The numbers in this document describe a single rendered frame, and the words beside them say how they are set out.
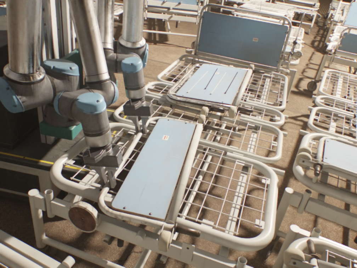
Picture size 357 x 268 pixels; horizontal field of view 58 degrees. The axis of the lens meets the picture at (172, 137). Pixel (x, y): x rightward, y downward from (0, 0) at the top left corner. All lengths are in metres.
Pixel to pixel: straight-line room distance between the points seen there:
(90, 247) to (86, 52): 0.95
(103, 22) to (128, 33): 0.30
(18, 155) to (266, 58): 2.00
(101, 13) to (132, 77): 0.33
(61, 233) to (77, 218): 0.60
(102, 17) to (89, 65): 0.39
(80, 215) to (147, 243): 0.25
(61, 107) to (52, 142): 0.69
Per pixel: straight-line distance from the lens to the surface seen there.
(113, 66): 1.52
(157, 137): 1.50
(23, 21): 1.25
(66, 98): 1.15
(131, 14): 1.76
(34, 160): 1.72
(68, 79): 1.46
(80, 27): 1.21
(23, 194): 1.88
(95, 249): 1.69
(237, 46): 2.82
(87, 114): 1.05
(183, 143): 1.47
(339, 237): 2.12
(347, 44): 3.99
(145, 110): 1.47
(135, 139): 1.47
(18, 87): 1.36
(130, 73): 1.40
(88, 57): 1.21
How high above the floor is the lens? 1.31
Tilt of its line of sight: 31 degrees down
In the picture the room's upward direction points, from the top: 8 degrees clockwise
